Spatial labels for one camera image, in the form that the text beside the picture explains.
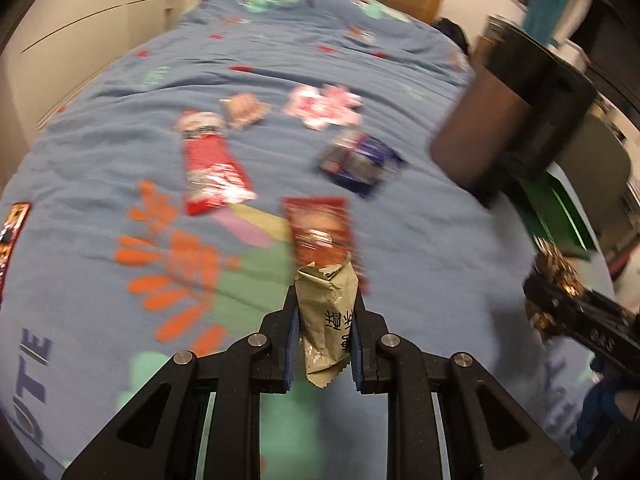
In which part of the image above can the gold brown snack packet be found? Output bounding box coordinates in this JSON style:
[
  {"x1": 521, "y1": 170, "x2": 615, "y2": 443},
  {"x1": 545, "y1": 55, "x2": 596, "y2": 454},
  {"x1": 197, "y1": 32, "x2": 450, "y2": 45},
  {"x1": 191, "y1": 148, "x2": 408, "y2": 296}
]
[{"x1": 523, "y1": 237, "x2": 586, "y2": 344}]

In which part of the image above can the beige snack packet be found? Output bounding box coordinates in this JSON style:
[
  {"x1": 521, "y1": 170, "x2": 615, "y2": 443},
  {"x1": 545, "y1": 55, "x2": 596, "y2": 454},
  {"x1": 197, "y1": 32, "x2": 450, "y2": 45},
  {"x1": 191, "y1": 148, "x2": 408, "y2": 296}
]
[{"x1": 294, "y1": 256, "x2": 359, "y2": 388}]

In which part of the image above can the orange-brown snack packet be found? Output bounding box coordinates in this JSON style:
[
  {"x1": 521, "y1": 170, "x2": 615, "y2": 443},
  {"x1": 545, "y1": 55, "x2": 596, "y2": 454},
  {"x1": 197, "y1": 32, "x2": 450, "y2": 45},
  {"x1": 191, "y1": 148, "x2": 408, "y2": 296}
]
[{"x1": 281, "y1": 196, "x2": 369, "y2": 295}]

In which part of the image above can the tall red white snack bag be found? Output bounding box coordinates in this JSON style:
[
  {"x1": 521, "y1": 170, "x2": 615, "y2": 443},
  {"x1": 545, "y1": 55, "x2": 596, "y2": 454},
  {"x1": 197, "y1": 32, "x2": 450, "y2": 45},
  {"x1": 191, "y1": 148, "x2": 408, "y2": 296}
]
[{"x1": 175, "y1": 110, "x2": 257, "y2": 216}]

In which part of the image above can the blue white snack packet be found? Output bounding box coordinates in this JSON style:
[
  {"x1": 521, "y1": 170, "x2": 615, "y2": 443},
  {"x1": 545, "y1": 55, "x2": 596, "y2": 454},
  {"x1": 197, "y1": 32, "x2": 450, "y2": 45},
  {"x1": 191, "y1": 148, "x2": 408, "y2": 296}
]
[{"x1": 317, "y1": 129, "x2": 408, "y2": 198}]

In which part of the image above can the pink white snack packet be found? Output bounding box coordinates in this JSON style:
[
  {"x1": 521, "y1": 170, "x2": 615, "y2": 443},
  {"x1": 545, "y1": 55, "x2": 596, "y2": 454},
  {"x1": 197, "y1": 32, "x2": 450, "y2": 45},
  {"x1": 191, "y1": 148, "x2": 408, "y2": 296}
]
[{"x1": 283, "y1": 84, "x2": 361, "y2": 131}]

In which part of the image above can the green tray box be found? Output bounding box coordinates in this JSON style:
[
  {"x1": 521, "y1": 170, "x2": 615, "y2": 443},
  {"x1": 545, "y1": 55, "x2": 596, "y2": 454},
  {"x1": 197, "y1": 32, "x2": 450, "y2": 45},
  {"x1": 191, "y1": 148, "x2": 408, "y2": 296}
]
[{"x1": 508, "y1": 172, "x2": 597, "y2": 261}]

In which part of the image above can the blue patterned duvet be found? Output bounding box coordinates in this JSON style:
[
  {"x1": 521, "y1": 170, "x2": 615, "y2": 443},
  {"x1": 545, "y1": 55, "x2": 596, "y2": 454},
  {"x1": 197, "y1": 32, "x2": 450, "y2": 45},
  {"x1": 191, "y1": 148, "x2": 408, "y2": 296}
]
[{"x1": 1, "y1": 0, "x2": 594, "y2": 479}]

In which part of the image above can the dark snack packet at edge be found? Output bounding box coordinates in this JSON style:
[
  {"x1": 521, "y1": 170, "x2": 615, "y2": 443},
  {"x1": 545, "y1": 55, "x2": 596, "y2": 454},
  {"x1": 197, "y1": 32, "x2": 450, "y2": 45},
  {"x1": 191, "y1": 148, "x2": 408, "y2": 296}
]
[{"x1": 0, "y1": 202, "x2": 32, "y2": 295}]

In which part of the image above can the small pink striped wrapper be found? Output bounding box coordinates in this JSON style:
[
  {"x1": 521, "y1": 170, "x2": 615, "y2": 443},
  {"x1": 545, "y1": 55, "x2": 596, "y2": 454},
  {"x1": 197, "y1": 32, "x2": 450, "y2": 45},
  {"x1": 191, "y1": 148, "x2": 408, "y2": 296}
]
[{"x1": 221, "y1": 92, "x2": 270, "y2": 130}]

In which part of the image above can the white wardrobe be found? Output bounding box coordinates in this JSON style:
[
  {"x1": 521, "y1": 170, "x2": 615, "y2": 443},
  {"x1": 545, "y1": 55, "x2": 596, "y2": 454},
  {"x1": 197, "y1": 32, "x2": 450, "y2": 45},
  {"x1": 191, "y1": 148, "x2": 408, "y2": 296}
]
[{"x1": 1, "y1": 0, "x2": 166, "y2": 170}]

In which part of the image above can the dark cylindrical camera mount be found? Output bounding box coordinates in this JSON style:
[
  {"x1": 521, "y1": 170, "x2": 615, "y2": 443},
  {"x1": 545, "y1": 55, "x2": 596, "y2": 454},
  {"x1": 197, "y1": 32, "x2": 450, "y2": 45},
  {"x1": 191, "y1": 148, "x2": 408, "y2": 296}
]
[{"x1": 428, "y1": 24, "x2": 597, "y2": 207}]

